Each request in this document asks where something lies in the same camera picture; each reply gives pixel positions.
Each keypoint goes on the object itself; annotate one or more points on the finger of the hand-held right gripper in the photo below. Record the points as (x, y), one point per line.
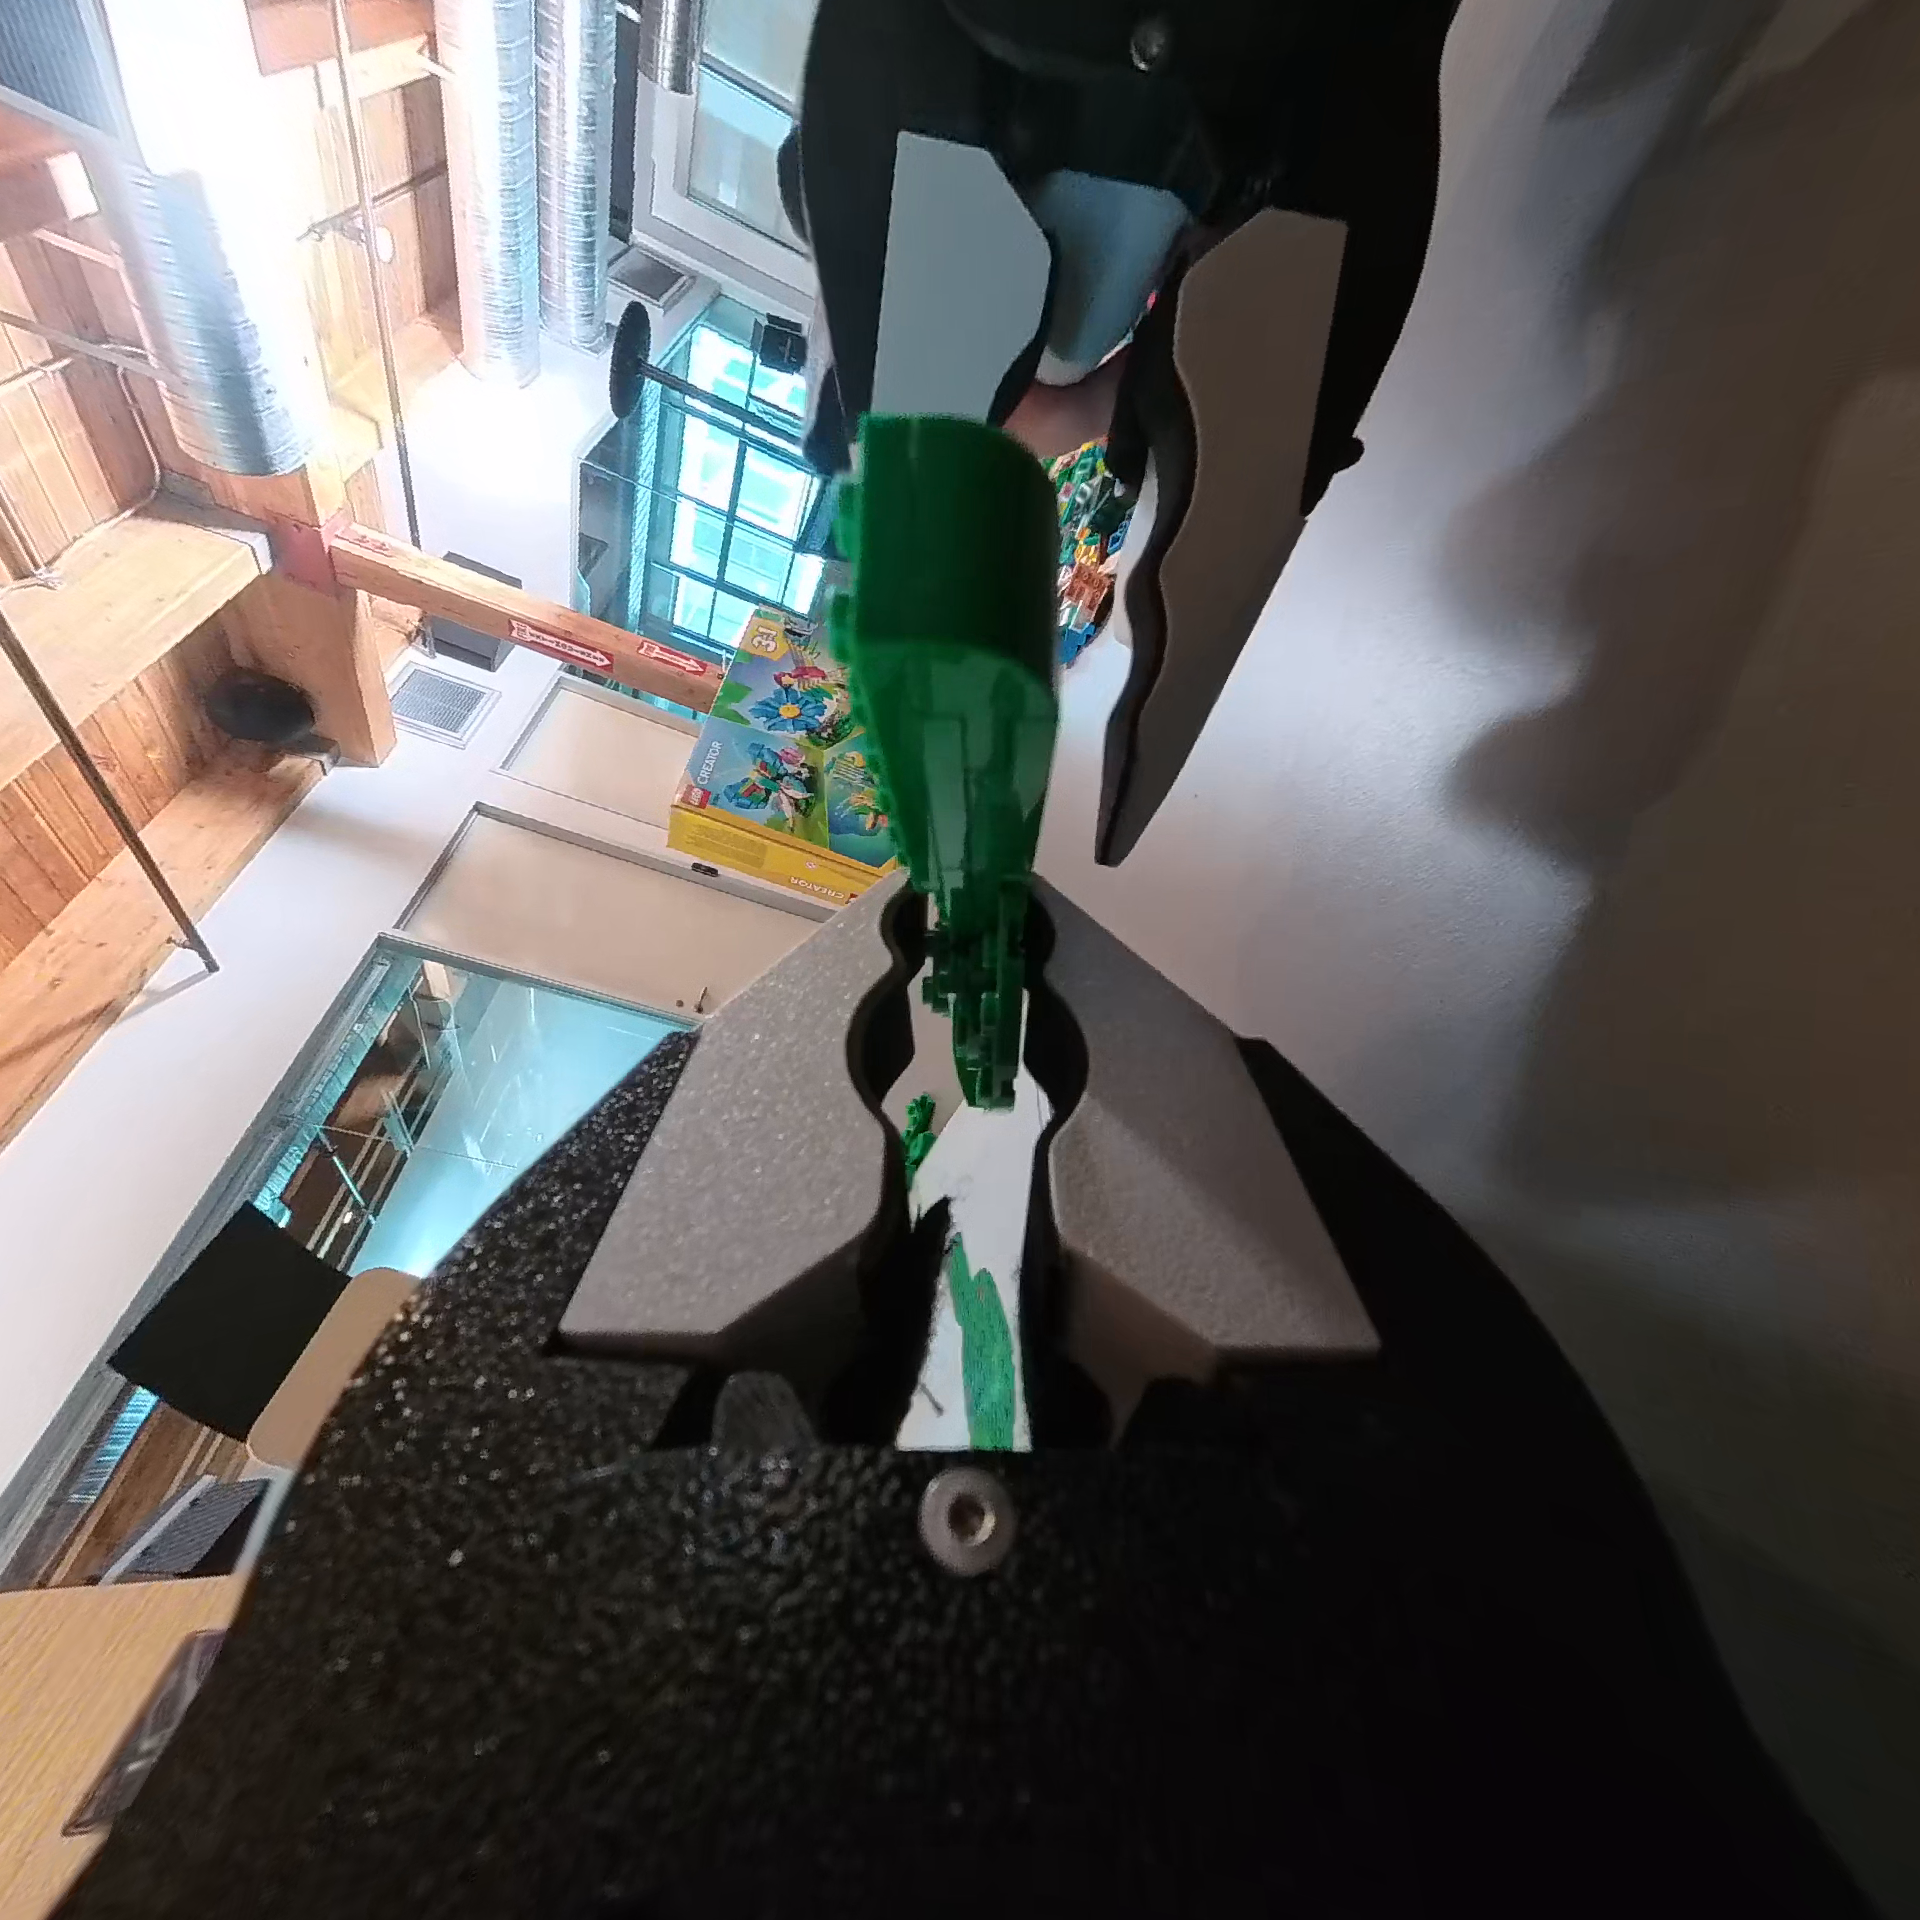
(1251, 452)
(951, 284)

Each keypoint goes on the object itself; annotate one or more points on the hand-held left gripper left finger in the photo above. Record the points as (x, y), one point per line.
(719, 1186)

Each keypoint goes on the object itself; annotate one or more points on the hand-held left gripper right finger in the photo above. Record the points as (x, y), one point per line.
(1216, 1199)

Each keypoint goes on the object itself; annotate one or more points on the green brick leaf build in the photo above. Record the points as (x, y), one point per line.
(962, 630)

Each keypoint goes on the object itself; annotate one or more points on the grey desk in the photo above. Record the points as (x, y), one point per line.
(1498, 1049)

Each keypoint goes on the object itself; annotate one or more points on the pile of colourful bricks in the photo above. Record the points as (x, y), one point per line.
(1088, 568)

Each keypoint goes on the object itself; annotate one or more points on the white instruction booklet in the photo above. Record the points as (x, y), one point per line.
(984, 1320)

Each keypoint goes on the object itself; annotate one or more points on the colourful toy box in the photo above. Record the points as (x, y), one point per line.
(764, 781)

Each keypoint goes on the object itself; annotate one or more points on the small tan rounded board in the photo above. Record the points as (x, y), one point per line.
(338, 1351)

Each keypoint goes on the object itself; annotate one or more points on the black square panel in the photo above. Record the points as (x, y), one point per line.
(227, 1320)

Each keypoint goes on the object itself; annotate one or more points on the black round ceiling fixture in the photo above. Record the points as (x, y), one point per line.
(268, 712)

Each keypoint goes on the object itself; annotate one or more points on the large tan wooden board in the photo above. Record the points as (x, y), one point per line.
(90, 1724)

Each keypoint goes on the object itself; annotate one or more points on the white ceiling vent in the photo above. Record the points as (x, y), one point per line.
(52, 59)

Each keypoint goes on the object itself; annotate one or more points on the white duct vent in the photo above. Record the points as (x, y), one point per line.
(653, 281)

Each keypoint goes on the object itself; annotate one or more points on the silver air duct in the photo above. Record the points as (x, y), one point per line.
(493, 180)
(239, 332)
(578, 165)

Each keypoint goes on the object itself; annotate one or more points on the white wall vent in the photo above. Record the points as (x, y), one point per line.
(188, 1530)
(441, 706)

